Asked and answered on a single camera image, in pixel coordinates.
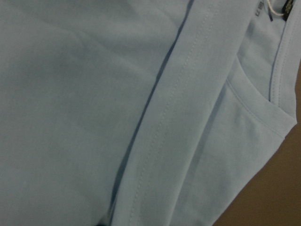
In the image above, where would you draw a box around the light blue t-shirt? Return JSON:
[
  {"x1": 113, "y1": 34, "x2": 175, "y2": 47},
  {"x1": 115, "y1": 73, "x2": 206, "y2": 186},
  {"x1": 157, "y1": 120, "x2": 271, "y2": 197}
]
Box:
[{"x1": 0, "y1": 0, "x2": 301, "y2": 226}]

